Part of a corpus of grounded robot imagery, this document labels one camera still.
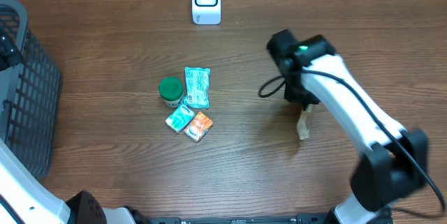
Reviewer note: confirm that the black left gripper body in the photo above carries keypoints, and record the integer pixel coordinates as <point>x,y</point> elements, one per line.
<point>12,57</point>

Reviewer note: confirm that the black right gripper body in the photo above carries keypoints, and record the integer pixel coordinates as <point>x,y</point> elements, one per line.
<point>298,95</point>

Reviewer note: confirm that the beige resealable pouch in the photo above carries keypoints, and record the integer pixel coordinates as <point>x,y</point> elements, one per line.
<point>304,123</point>

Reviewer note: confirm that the teal snack packet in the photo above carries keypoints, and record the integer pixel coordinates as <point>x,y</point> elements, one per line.
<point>197,86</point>

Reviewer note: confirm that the orange tissue packet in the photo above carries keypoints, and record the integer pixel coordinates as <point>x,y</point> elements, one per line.
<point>198,127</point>

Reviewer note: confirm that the small green white box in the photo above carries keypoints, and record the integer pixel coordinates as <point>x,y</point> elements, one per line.
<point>180,118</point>

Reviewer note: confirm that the green lid Knorr jar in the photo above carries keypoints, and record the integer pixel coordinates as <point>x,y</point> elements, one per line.
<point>171,90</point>

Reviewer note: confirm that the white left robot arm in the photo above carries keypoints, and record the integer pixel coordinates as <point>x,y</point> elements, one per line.
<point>25,200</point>

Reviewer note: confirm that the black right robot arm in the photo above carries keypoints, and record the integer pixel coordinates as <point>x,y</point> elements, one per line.
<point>393,160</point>

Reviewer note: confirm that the white barcode scanner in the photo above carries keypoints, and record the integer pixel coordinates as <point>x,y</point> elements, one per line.
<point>206,12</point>

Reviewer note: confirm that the black mesh basket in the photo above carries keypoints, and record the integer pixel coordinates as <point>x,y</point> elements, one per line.
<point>30,93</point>

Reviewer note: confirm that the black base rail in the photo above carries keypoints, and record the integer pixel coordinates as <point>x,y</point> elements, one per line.
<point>298,219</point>

